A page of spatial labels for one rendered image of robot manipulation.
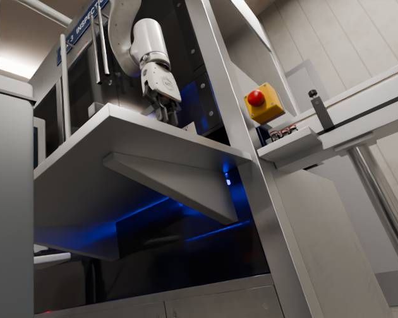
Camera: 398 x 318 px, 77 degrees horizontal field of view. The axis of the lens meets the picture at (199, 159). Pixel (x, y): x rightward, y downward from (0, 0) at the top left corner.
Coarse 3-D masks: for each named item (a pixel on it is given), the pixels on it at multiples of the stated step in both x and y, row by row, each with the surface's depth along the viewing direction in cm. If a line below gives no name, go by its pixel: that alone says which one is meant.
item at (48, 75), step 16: (240, 0) 150; (80, 16) 139; (64, 32) 150; (96, 32) 125; (256, 32) 148; (80, 48) 133; (48, 64) 159; (32, 80) 174; (48, 80) 155; (192, 80) 79; (240, 80) 78; (144, 112) 92; (288, 112) 121; (224, 128) 71
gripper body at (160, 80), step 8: (152, 64) 64; (160, 64) 67; (144, 72) 65; (152, 72) 63; (160, 72) 65; (168, 72) 69; (144, 80) 64; (152, 80) 62; (160, 80) 64; (168, 80) 66; (144, 88) 63; (152, 88) 61; (160, 88) 62; (168, 88) 65; (176, 88) 68; (152, 96) 64; (168, 96) 64; (176, 96) 66
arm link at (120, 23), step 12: (120, 0) 69; (132, 0) 69; (120, 12) 70; (132, 12) 72; (108, 24) 72; (120, 24) 73; (132, 24) 77; (120, 36) 74; (120, 48) 73; (120, 60) 73; (132, 60) 72; (132, 72) 74
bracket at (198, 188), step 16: (112, 160) 40; (128, 160) 42; (144, 160) 45; (128, 176) 44; (144, 176) 44; (160, 176) 47; (176, 176) 50; (192, 176) 54; (208, 176) 60; (224, 176) 66; (160, 192) 49; (176, 192) 49; (192, 192) 52; (208, 192) 57; (224, 192) 62; (192, 208) 55; (208, 208) 55; (224, 208) 59; (224, 224) 62
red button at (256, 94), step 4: (252, 92) 61; (256, 92) 60; (260, 92) 60; (248, 96) 62; (252, 96) 61; (256, 96) 60; (260, 96) 60; (264, 96) 61; (248, 100) 61; (252, 100) 61; (256, 100) 60; (260, 100) 60; (252, 104) 61; (256, 104) 60; (260, 104) 61
